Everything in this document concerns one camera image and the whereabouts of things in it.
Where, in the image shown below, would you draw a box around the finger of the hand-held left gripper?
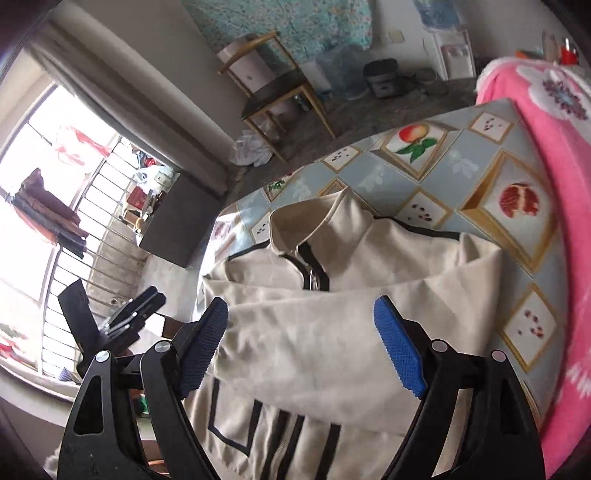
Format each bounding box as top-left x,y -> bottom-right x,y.
99,286 -> 166,352

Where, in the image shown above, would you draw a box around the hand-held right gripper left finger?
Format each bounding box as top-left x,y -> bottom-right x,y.
55,296 -> 229,480

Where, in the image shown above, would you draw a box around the black rice cooker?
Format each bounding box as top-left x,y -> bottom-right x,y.
362,58 -> 400,99

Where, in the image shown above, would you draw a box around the grey curtain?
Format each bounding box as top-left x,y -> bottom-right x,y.
34,0 -> 245,195

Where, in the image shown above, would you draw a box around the wooden chair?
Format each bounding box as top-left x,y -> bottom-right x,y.
217,31 -> 338,162

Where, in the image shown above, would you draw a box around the dark cabinet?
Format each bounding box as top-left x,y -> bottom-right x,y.
139,171 -> 227,268

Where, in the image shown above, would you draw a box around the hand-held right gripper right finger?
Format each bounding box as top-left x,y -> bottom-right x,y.
373,295 -> 541,480

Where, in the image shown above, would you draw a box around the white box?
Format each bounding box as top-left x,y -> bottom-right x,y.
217,39 -> 274,93

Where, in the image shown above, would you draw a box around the fruit print tablecloth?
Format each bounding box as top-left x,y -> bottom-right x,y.
198,99 -> 568,416

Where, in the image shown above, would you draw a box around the dark hanging clothes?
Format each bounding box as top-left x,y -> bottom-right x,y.
8,168 -> 89,258

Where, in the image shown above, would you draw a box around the pink hanging garment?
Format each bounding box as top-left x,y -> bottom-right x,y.
55,127 -> 108,163

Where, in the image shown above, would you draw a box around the white water dispenser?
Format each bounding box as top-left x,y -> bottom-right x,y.
431,28 -> 476,81

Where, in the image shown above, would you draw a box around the pink floral blanket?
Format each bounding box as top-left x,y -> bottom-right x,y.
475,55 -> 591,480

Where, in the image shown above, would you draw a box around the white plastic bag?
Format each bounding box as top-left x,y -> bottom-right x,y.
230,129 -> 273,167

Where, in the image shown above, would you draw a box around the metal window railing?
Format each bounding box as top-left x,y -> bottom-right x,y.
41,134 -> 185,370

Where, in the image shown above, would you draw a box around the teal floral wall cloth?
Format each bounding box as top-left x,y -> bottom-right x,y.
182,0 -> 375,63

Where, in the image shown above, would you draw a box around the clear plastic bucket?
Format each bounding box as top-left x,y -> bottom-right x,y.
316,48 -> 370,100

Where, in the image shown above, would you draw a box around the cream jacket with black trim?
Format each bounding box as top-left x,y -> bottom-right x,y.
182,187 -> 506,480

